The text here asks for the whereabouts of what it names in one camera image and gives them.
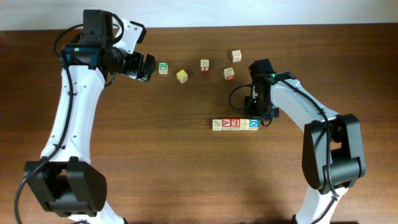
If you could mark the blue letter D block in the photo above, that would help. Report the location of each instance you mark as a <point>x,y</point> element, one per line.
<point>253,124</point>

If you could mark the red pattern wooden block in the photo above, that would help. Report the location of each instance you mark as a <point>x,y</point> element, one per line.
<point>204,65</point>

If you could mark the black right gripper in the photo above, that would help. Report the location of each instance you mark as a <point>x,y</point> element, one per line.
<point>249,111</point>

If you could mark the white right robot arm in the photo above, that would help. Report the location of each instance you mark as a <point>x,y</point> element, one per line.
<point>332,156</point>

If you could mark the plain letter J block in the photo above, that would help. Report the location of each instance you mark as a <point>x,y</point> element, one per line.
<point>244,124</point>

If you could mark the red picture wooden block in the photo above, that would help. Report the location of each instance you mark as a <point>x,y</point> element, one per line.
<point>229,74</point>

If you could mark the brown picture wooden block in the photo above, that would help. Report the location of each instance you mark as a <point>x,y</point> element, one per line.
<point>236,56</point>

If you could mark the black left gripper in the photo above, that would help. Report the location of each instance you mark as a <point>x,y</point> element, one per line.
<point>134,71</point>

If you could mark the red letter A block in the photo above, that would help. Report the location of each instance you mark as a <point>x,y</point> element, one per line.
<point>226,124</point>

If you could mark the green letter R block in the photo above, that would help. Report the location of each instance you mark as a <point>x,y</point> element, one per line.
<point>163,68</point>

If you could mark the leaf picture wooden block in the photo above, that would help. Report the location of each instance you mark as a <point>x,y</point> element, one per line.
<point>217,125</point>

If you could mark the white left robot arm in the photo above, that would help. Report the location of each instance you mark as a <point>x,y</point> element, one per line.
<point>63,180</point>

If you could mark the red letter E block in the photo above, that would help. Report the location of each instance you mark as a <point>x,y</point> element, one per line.
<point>235,124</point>

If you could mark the yellow wooden block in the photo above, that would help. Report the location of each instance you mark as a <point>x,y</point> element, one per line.
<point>182,76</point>

